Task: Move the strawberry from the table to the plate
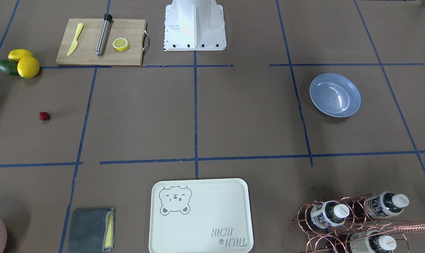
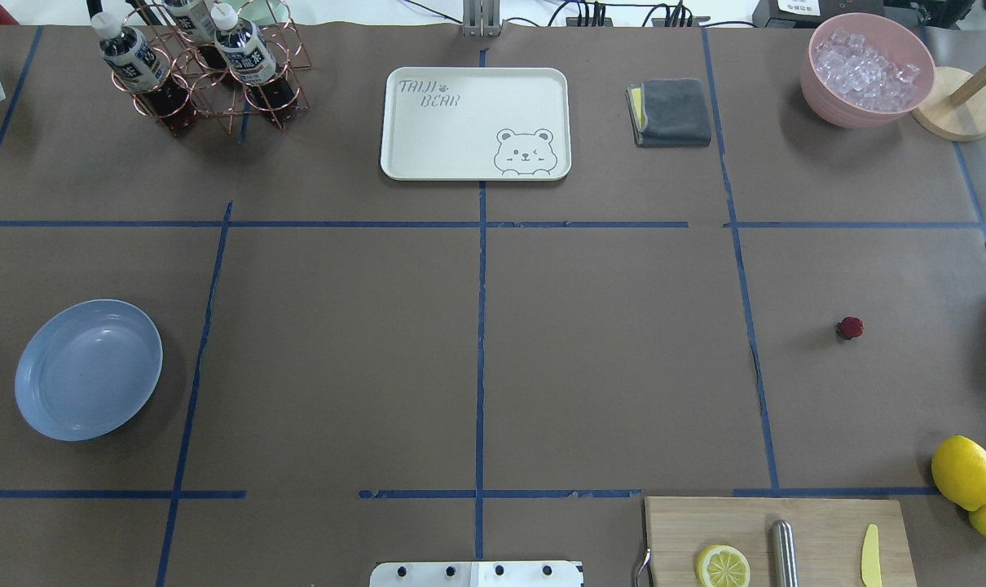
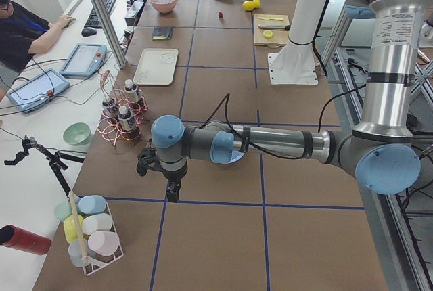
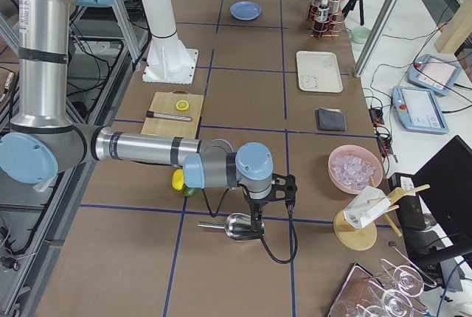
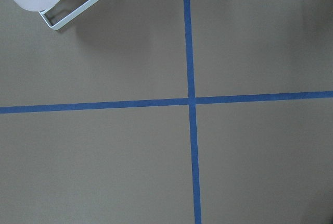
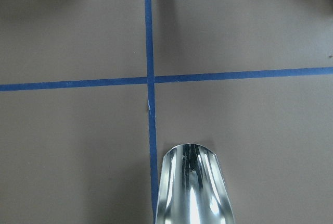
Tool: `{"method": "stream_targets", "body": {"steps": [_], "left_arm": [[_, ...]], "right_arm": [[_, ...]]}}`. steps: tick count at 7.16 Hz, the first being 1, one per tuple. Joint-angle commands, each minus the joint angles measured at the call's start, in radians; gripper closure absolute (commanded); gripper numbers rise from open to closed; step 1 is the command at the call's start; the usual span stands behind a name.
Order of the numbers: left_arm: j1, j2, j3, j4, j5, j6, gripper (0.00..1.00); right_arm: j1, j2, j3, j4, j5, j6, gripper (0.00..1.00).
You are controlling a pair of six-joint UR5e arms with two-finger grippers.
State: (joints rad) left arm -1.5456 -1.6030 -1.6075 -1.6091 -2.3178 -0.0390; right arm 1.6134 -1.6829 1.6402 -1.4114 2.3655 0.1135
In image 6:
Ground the shiny metal scoop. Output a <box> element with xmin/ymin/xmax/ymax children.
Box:
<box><xmin>155</xmin><ymin>143</ymin><xmax>235</xmax><ymax>224</ymax></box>

